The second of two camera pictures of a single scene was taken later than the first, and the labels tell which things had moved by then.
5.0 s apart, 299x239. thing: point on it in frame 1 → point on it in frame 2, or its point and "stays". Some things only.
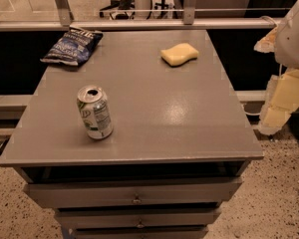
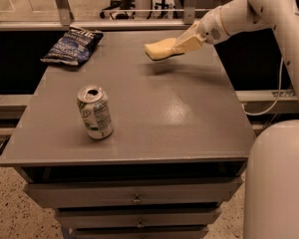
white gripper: x=293 y=43 → x=211 y=29
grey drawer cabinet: x=179 y=146 stays
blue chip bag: x=74 y=48 stays
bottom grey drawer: x=176 y=232 stays
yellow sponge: x=178 y=55 → x=159 y=49
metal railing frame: x=66 y=22 stays
